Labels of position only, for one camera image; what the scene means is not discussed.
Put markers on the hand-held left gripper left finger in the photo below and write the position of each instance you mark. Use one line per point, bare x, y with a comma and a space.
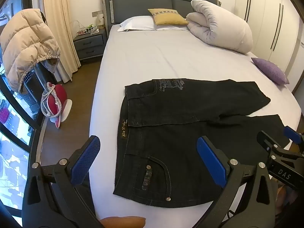
84, 161

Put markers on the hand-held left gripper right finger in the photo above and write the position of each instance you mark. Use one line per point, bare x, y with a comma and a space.
211, 161

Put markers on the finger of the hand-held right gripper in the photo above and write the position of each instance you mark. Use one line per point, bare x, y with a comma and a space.
268, 141
293, 135

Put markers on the black denim pants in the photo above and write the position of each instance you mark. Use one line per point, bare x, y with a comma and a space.
180, 104

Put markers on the person's left hand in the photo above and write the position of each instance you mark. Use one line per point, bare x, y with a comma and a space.
123, 222

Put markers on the red and white iron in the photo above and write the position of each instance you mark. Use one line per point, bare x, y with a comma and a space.
55, 102

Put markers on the purple cushion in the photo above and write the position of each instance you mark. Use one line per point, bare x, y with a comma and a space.
270, 70

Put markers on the large window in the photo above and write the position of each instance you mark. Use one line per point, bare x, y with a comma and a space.
11, 133

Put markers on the dark perforated chair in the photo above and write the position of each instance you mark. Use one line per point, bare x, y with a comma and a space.
30, 85

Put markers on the grey nightstand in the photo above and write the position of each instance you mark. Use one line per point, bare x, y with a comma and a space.
89, 45

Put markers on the bed with white sheet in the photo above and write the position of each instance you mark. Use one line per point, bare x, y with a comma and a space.
154, 57

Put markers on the white wardrobe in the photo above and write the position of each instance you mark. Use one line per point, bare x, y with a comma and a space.
268, 16

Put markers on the rolled white duvet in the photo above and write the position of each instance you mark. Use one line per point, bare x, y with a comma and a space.
220, 26

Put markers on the beige puffer jacket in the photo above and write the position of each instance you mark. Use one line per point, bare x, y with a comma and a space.
26, 42

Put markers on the white box on nightstand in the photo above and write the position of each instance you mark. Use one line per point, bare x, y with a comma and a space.
100, 20

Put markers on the cream curtain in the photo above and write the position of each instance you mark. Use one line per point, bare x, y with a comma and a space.
60, 16

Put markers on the white pillow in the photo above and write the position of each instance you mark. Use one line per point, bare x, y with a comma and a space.
140, 22

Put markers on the yellow patterned cushion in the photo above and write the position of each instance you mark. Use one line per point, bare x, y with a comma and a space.
167, 16

